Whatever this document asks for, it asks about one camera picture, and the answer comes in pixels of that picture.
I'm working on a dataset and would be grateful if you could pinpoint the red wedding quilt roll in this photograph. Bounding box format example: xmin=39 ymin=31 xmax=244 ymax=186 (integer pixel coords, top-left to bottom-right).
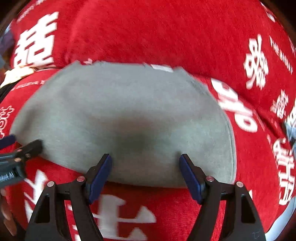
xmin=11 ymin=1 xmax=295 ymax=126

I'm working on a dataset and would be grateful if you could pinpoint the red wedding bed cover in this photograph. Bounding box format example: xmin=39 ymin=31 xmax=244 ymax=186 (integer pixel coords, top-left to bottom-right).
xmin=1 ymin=69 xmax=295 ymax=240

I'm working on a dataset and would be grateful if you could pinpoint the grey blue crumpled cloth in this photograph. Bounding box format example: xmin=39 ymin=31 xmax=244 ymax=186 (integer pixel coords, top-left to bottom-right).
xmin=283 ymin=122 xmax=295 ymax=149

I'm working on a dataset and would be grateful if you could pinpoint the pile of dark clothes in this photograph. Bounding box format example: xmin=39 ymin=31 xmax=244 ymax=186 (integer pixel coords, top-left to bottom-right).
xmin=1 ymin=25 xmax=15 ymax=70

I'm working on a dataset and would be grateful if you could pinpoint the cream yellow cloth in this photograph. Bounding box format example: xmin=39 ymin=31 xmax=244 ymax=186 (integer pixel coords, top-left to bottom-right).
xmin=1 ymin=66 xmax=36 ymax=88

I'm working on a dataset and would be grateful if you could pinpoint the grey knit sweater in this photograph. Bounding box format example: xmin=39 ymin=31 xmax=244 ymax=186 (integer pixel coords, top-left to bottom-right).
xmin=11 ymin=62 xmax=237 ymax=187

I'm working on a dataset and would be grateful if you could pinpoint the black garment at bedside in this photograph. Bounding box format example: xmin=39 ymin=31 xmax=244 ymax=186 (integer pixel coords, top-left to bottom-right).
xmin=0 ymin=82 xmax=17 ymax=103

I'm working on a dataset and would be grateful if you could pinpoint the person's left hand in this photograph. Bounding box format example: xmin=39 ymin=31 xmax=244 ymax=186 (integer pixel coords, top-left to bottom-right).
xmin=1 ymin=189 xmax=17 ymax=237

